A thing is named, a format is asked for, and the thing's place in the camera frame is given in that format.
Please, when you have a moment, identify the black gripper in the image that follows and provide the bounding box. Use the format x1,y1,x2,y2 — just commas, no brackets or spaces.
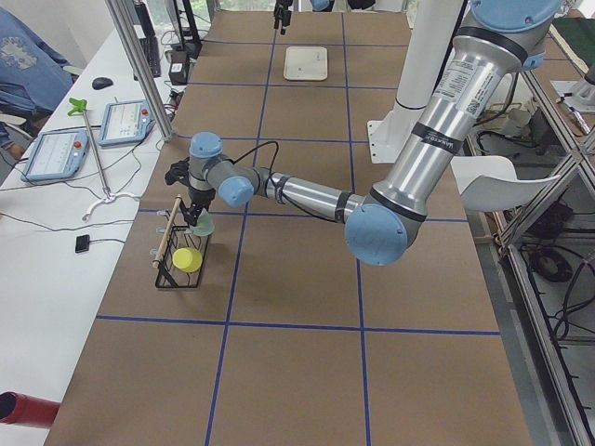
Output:
181,186,215,226
274,0,293,34

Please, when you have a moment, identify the pale green cup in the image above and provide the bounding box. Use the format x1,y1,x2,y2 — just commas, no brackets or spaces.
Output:
189,210,215,237

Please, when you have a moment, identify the yellow cup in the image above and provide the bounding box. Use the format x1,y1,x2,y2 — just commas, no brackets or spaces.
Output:
172,247,203,273

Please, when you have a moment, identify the cream rabbit tray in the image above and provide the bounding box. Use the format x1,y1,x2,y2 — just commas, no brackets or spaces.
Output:
284,46,328,82

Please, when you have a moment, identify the far teach pendant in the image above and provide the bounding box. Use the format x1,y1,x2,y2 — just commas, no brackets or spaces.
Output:
99,100,154,147

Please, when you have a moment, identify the teach pendant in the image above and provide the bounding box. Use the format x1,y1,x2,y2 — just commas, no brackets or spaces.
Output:
99,100,154,147
21,130,89,183

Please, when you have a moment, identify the small black box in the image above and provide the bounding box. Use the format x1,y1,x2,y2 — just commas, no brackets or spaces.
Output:
74,234,91,254

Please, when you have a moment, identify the black power adapter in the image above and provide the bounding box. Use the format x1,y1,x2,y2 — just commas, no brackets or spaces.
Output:
168,51,190,85

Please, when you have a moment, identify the black keyboard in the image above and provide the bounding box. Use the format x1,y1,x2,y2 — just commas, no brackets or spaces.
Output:
139,36,162,77

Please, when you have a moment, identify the near teach pendant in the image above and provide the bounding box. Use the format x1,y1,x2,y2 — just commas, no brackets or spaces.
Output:
21,130,89,183

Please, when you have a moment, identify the black computer mouse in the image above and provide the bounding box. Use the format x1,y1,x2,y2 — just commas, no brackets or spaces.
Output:
91,76,113,90

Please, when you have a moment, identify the person in blue shirt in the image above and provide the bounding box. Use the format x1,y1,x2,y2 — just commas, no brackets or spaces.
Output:
1,8,73,135

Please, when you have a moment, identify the white plastic chair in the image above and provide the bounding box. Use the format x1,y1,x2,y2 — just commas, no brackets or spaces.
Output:
450,155,561,212

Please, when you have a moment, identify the red cylinder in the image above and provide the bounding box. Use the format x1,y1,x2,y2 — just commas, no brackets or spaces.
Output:
1,391,60,428

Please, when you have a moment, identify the black wire cup rack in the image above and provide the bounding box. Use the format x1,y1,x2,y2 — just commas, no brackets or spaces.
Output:
152,195,215,290

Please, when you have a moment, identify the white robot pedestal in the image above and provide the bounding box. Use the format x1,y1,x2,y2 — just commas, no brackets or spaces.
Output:
367,0,468,164

